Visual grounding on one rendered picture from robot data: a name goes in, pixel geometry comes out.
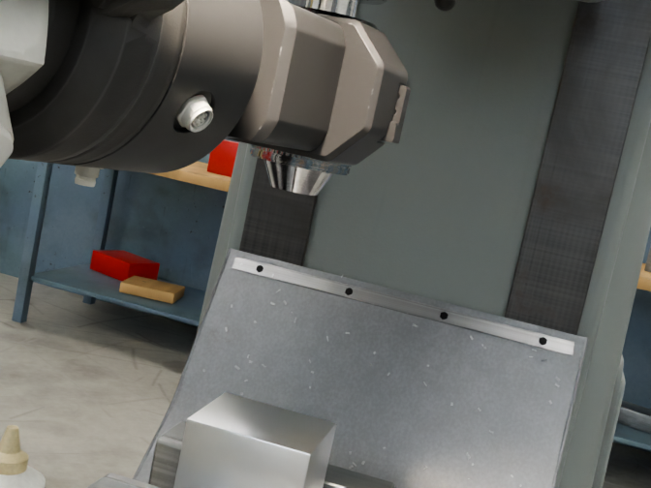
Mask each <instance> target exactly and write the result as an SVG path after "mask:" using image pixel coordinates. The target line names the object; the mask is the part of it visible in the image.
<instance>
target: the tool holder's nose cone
mask: <svg viewBox="0 0 651 488"><path fill-rule="evenodd" d="M264 164H265V167H266V171H267V175H268V178H269V182H270V186H271V187H274V188H277V189H281V190H285V191H289V192H294V193H299V194H304V195H310V196H317V195H318V194H319V192H320V191H321V190H322V189H323V187H324V186H325V185H326V183H327V182H328V181H329V180H330V178H331V177H332V176H333V174H332V173H326V172H320V171H315V170H311V169H305V168H297V167H292V166H287V165H283V164H279V163H274V162H270V161H267V160H264Z"/></svg>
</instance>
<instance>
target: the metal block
mask: <svg viewBox="0 0 651 488"><path fill-rule="evenodd" d="M335 429H336V423H334V422H330V421H327V420H323V419H320V418H317V417H313V416H310V415H306V414H303V413H299V412H293V411H289V410H286V409H282V408H279V407H275V406H272V405H269V404H265V403H262V402H258V401H255V400H251V399H248V398H244V397H241V396H237V395H233V394H231V393H227V392H225V393H224V394H222V395H221V396H219V397H218V398H216V399H215V400H214V401H212V402H211V403H209V404H208V405H206V406H205V407H203V408H202V409H201V410H199V411H198V412H196V413H194V414H193V415H192V416H190V417H189V418H188V419H187V422H186V427H185V432H184V437H183V442H182V446H181V452H180V457H179V462H178V467H177V472H176V477H175V482H174V487H173V488H323V487H324V482H325V477H326V469H327V464H328V460H329V455H330V451H331V447H332V442H333V438H334V433H335Z"/></svg>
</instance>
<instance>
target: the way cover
mask: <svg viewBox="0 0 651 488"><path fill-rule="evenodd" d="M240 264H242V265H240ZM273 274H274V275H273ZM272 275H273V277H271V276H272ZM278 290H279V291H278ZM276 291H278V292H276ZM284 300H285V301H286V303H287V304H286V305H285V303H284V302H283V301H284ZM270 302H273V303H275V305H272V304H270ZM231 304H232V308H231ZM291 312H293V313H292V314H291ZM295 318H296V321H295ZM254 320H255V321H256V323H254ZM413 324H415V325H417V326H418V327H414V326H413ZM225 327H227V328H228V331H227V332H226V329H225ZM346 332H350V334H345V333H346ZM326 336H327V337H328V340H327V338H326ZM470 336H472V337H473V340H472V339H471V338H470ZM588 340H589V338H585V337H581V336H577V335H573V334H570V333H566V332H562V331H558V330H554V329H550V328H546V327H542V326H538V325H534V324H531V323H527V322H523V321H519V320H512V319H508V318H504V317H500V316H496V315H492V314H488V313H485V312H481V311H477V310H473V309H470V308H466V307H462V306H458V305H454V304H450V303H447V302H443V301H439V300H435V299H431V298H427V297H423V296H419V295H415V294H411V293H407V292H404V291H400V290H393V289H389V288H385V287H381V286H377V285H373V284H369V283H365V282H362V281H358V280H354V279H350V278H346V277H342V278H341V276H338V275H334V274H330V273H326V272H323V271H319V270H315V269H312V268H308V267H304V266H300V265H296V264H292V263H288V262H284V261H281V260H277V259H270V258H266V257H262V256H258V255H254V254H250V253H246V252H242V251H238V250H235V249H232V248H229V250H228V252H227V254H226V257H225V260H224V262H223V265H222V268H221V270H220V273H219V276H218V278H217V281H216V284H215V287H214V289H213V292H212V294H211V296H210V299H209V302H208V304H207V307H206V310H205V312H204V315H203V318H202V320H201V325H200V328H199V330H198V333H197V336H196V338H195V341H194V344H193V346H192V348H191V351H190V353H189V356H188V359H187V361H186V364H185V367H184V370H183V372H182V375H181V378H180V380H179V383H178V386H177V388H176V390H175V393H174V395H173V397H172V400H171V402H170V406H169V408H168V410H167V412H166V414H165V416H164V418H163V420H162V422H161V424H160V426H159V428H158V430H157V432H156V434H155V436H154V438H153V440H152V441H151V443H150V445H149V447H148V448H147V450H146V452H145V454H144V456H143V458H142V460H141V462H140V464H139V467H138V469H137V471H136V473H135V475H134V477H133V479H134V480H137V481H140V482H143V483H147V484H148V481H149V476H150V472H151V466H152V461H153V456H154V451H155V445H156V441H157V440H158V439H159V438H161V437H162V435H163V434H164V433H165V432H167V431H168V430H169V429H170V428H172V427H173V426H175V425H176V424H177V423H179V422H180V421H183V422H187V419H188V418H189V417H190V416H192V415H193V414H194V413H196V412H198V411H199V410H201V409H202V408H203V407H205V406H206V405H208V404H209V403H211V402H212V401H214V400H215V399H216V398H218V397H219V396H221V395H222V394H224V393H225V392H227V393H230V394H233V395H237V396H241V397H244V398H248V399H251V400H255V401H258V402H262V403H265V404H269V405H272V406H275V407H279V408H282V409H286V410H289V411H293V412H299V413H303V414H306V415H310V416H313V417H317V418H320V419H323V420H327V421H330V422H334V423H336V429H335V433H334V438H333V442H332V447H331V451H330V455H329V460H328V463H329V464H330V465H333V466H337V467H340V468H344V469H347V470H350V471H354V472H357V473H363V474H367V475H370V476H374V477H377V478H380V479H383V480H386V481H390V482H393V483H395V488H555V485H556V481H557V477H558V472H559V469H560V464H561V460H562V455H563V451H564V447H565V442H566V438H567V434H568V430H569V425H570V421H571V417H572V412H573V408H574V400H575V396H576V392H577V388H578V383H579V379H580V374H581V370H582V366H583V361H584V357H585V353H586V349H587V345H588ZM481 344H483V346H482V345H481ZM484 347H486V349H484ZM532 349H533V350H536V351H532ZM374 351H375V352H376V353H375V354H374V353H373V352H374ZM248 354H250V355H249V358H247V356H248ZM529 356H533V357H529ZM309 359H310V361H311V363H310V361H309ZM542 359H546V360H547V361H543V362H542ZM249 360H251V361H253V362H252V363H249ZM262 364H263V365H264V366H266V367H264V366H263V365H262ZM370 364H372V366H370ZM235 365H236V366H237V367H239V368H240V369H239V370H238V369H236V368H235V367H234V366H235ZM427 365H429V367H427ZM203 369H204V370H205V372H204V371H203ZM311 371H313V372H314V374H312V373H311ZM388 373H390V374H389V375H388ZM556 377H557V378H558V379H560V381H557V380H556V379H555V378H556ZM246 380H248V381H246ZM424 382H425V383H426V385H427V386H425V384H424ZM555 383H557V384H558V385H560V386H559V387H557V386H556V385H554V384H555ZM309 386H311V388H310V389H309ZM240 393H243V395H240ZM550 400H551V402H552V404H551V405H550V404H549V402H548V401H550ZM450 403H453V406H451V405H450ZM478 408H480V409H481V411H479V410H478ZM489 430H490V431H491V432H493V434H492V433H490V432H489ZM383 447H385V448H383ZM349 451H352V455H350V454H349ZM467 452H468V454H469V456H470V459H468V457H467V455H466V453H467ZM362 461H365V463H364V465H362V464H361V463H362ZM353 462H354V463H355V464H356V466H355V465H354V464H353ZM473 463H474V465H473V466H472V464H473ZM351 465H353V466H354V467H353V468H351V469H350V468H349V467H350V466H351ZM425 466H426V467H427V469H426V470H424V469H425ZM511 474H512V475H513V477H511ZM468 478H470V480H469V479H468ZM519 485H522V486H521V487H520V486H519Z"/></svg>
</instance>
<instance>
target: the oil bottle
mask: <svg viewBox="0 0 651 488"><path fill-rule="evenodd" d="M28 459H29V456H28V454H27V453H26V452H24V451H23V450H21V449H20V440H19V429H18V426H16V425H8V426H7V428H6V430H5V433H4V435H3V437H2V439H1V442H0V488H45V484H46V480H45V477H44V476H43V475H42V474H41V473H40V472H38V471H37V470H35V469H33V468H31V467H29V466H27V464H28Z"/></svg>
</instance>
